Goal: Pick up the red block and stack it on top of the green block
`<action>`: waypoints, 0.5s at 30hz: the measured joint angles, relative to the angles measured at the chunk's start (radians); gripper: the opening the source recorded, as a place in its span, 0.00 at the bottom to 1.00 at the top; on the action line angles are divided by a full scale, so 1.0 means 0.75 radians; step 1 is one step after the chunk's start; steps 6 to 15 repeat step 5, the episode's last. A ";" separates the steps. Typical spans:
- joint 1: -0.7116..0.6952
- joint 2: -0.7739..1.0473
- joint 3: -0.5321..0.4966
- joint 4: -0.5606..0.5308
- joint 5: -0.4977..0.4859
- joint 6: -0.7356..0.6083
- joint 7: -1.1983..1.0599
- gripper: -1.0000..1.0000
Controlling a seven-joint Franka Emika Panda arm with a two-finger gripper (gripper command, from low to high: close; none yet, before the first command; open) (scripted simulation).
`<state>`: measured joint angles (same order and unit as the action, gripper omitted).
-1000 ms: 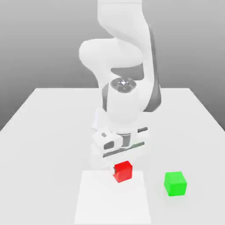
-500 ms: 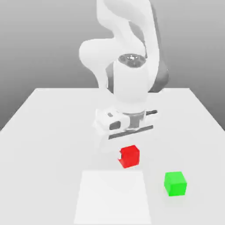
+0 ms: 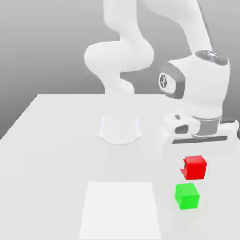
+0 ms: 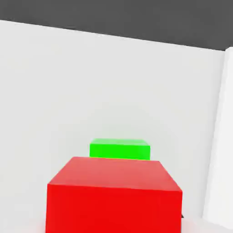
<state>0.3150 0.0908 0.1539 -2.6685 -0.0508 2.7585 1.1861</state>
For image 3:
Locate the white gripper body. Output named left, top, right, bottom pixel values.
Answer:
left=161, top=135, right=240, bottom=158

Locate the small red cube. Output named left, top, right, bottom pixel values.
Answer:
left=180, top=155, right=208, bottom=180

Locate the small green cube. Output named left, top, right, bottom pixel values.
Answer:
left=175, top=183, right=200, bottom=210

